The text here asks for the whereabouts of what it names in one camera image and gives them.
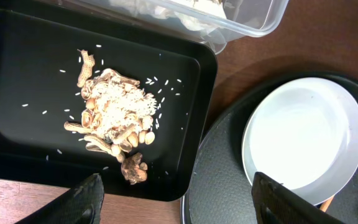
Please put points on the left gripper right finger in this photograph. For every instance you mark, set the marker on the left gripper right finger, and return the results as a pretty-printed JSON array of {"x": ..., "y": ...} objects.
[{"x": 274, "y": 203}]

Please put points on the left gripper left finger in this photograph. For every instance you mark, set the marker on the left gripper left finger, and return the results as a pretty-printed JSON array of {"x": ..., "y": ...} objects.
[{"x": 79, "y": 205}]

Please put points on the wooden chopstick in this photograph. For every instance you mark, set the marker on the wooden chopstick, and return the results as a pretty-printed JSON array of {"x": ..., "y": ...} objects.
[{"x": 325, "y": 205}]

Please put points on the grey plate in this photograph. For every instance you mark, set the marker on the grey plate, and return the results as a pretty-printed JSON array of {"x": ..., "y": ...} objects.
[{"x": 304, "y": 135}]

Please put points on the peanut shells and rice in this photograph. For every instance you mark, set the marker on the peanut shells and rice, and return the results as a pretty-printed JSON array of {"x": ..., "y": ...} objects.
[{"x": 118, "y": 117}]

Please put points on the white tissue large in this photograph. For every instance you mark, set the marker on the white tissue large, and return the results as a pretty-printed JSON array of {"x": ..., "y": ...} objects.
[{"x": 212, "y": 7}]

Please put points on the round black serving tray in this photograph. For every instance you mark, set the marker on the round black serving tray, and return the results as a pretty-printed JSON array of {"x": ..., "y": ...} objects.
[{"x": 219, "y": 191}]

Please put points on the black rectangular tray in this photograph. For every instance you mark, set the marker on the black rectangular tray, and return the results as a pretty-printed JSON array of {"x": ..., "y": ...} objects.
[{"x": 39, "y": 67}]

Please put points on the clear plastic bin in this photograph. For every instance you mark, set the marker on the clear plastic bin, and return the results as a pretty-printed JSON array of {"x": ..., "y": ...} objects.
[{"x": 252, "y": 18}]

